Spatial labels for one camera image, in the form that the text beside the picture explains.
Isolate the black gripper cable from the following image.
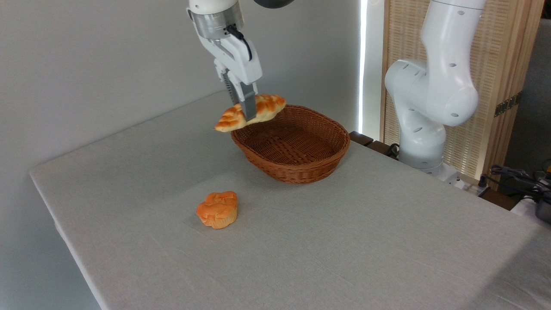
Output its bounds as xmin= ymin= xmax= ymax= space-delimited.
xmin=226 ymin=25 xmax=253 ymax=61

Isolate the brass screen hinge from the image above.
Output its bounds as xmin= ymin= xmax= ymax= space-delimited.
xmin=494 ymin=91 xmax=524 ymax=118

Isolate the dark wooden side table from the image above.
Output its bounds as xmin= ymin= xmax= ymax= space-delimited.
xmin=349 ymin=131 xmax=402 ymax=161

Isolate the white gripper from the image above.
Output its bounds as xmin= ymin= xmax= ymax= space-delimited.
xmin=198 ymin=28 xmax=263 ymax=121

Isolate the white power strip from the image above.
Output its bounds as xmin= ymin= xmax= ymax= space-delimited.
xmin=448 ymin=171 xmax=492 ymax=197

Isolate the black cable bundle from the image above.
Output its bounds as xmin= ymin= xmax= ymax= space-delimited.
xmin=488 ymin=164 xmax=551 ymax=204

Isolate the braided golden bread loaf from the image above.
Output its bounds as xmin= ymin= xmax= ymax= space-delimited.
xmin=214 ymin=94 xmax=287 ymax=133

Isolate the orange muffin-shaped bread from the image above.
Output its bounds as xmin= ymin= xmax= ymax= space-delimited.
xmin=196 ymin=191 xmax=238 ymax=229

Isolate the grey tablecloth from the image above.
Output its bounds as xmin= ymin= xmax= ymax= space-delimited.
xmin=29 ymin=90 xmax=551 ymax=310

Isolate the wooden folding screen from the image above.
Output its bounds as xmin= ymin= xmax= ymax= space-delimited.
xmin=381 ymin=0 xmax=545 ymax=191

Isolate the brown wicker basket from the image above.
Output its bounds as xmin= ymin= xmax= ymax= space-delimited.
xmin=231 ymin=105 xmax=351 ymax=185

